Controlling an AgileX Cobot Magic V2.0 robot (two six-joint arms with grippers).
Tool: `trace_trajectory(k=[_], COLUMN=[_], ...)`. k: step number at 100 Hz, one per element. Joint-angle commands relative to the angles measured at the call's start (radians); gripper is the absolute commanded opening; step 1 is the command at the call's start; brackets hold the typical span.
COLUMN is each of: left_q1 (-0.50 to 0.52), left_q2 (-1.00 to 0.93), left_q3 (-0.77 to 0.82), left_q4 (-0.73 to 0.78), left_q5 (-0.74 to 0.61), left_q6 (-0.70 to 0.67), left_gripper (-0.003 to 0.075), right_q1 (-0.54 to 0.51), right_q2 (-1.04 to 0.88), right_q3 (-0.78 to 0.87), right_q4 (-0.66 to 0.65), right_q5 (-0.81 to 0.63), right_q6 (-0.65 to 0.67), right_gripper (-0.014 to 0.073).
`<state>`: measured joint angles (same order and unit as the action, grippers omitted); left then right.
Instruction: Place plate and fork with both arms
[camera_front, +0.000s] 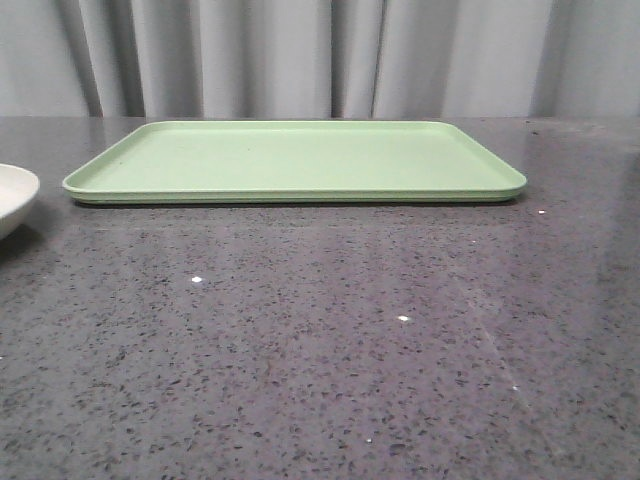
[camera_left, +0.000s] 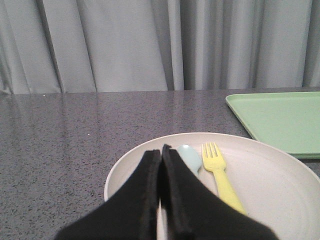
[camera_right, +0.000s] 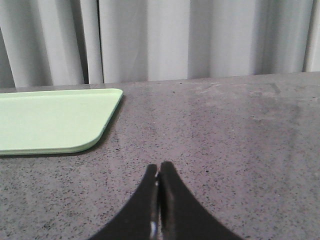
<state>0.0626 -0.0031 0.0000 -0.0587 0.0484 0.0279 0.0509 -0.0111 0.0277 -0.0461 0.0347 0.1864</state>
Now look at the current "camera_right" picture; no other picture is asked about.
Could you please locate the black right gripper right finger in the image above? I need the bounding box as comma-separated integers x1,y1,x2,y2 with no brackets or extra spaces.
160,161,241,240

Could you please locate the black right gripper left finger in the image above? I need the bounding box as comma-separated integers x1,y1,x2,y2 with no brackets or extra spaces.
91,164,159,240

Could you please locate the light green plastic tray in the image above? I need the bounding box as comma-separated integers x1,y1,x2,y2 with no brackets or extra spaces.
0,88,123,156

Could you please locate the grey pleated curtain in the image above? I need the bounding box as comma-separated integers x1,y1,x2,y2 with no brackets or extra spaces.
0,0,320,88

